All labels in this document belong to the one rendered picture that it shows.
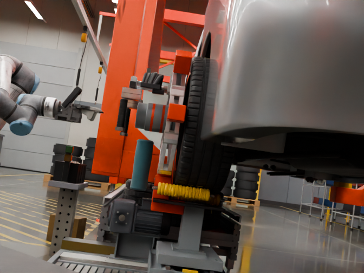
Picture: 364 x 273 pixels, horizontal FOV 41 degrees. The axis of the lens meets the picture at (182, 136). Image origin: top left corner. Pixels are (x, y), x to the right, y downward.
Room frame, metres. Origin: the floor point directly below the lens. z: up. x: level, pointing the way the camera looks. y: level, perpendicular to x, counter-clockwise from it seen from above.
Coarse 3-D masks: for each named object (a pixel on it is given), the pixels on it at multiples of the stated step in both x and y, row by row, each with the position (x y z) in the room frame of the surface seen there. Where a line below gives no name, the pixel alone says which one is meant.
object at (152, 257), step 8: (152, 256) 2.56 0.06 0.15; (152, 264) 2.34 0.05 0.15; (160, 264) 2.29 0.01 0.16; (152, 272) 2.15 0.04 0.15; (160, 272) 2.15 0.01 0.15; (168, 272) 2.15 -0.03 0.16; (176, 272) 2.16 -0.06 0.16; (184, 272) 2.16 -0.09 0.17; (192, 272) 2.16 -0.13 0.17; (200, 272) 2.31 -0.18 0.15; (208, 272) 2.23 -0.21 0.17; (216, 272) 2.37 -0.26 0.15; (224, 272) 2.30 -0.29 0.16
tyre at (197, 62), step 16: (192, 64) 2.21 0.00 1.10; (208, 64) 2.20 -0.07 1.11; (192, 80) 2.13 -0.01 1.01; (192, 96) 2.09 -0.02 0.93; (192, 112) 2.07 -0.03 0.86; (192, 128) 2.08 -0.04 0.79; (192, 144) 2.10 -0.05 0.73; (208, 144) 2.10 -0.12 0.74; (192, 160) 2.14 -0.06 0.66; (208, 160) 2.13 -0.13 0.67; (224, 160) 2.13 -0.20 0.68; (176, 176) 2.24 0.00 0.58; (192, 176) 2.20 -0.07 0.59; (208, 176) 2.21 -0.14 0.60; (224, 176) 2.19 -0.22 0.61
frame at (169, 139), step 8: (184, 80) 2.19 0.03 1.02; (176, 88) 2.13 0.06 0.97; (184, 88) 2.14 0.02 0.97; (168, 96) 2.58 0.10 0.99; (176, 96) 2.13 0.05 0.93; (168, 128) 2.13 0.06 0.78; (176, 128) 2.13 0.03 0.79; (168, 136) 2.13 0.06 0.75; (176, 136) 2.13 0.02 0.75; (160, 144) 2.63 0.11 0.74; (168, 144) 2.62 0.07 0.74; (176, 144) 2.15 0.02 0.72; (160, 152) 2.56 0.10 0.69; (168, 152) 2.57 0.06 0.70; (160, 160) 2.23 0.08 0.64; (168, 160) 2.53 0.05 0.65; (160, 168) 2.26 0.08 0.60; (168, 168) 2.26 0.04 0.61
